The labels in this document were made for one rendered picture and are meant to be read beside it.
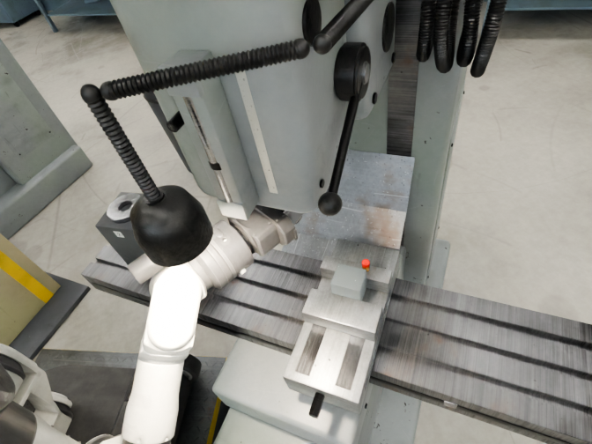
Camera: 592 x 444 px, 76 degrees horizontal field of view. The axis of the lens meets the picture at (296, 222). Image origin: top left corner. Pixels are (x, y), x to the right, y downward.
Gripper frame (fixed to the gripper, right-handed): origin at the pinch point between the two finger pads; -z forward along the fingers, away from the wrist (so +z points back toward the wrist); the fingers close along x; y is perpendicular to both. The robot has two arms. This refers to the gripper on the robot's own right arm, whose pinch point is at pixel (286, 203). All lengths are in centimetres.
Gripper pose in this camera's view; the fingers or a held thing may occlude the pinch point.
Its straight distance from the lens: 66.2
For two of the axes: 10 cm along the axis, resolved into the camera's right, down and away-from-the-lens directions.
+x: -6.7, -4.8, 5.7
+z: -7.3, 5.8, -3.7
